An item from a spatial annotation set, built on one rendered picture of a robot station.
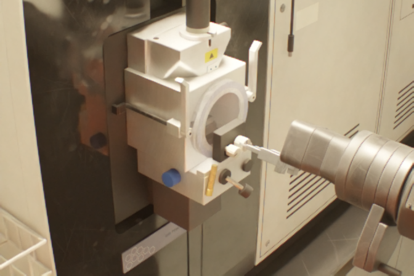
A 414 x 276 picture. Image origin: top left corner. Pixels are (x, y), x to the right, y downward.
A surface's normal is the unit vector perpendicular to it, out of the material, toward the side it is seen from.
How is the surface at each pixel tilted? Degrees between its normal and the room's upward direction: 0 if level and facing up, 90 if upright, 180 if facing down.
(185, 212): 90
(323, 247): 0
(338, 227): 0
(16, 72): 90
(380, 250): 90
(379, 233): 60
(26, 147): 90
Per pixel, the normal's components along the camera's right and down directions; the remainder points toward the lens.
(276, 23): 0.76, 0.32
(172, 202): -0.65, 0.36
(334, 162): -0.69, -0.18
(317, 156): -0.26, 0.00
